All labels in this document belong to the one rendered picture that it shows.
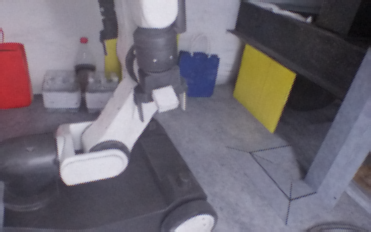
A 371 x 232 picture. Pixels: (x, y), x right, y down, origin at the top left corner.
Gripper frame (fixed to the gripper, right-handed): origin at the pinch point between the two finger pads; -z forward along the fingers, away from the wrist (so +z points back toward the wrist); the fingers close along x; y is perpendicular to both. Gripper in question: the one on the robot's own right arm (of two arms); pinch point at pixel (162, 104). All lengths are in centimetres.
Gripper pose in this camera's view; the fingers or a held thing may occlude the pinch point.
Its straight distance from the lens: 64.8
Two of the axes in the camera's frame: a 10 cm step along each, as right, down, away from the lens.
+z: -0.4, -8.0, -6.0
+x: 9.1, -2.8, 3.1
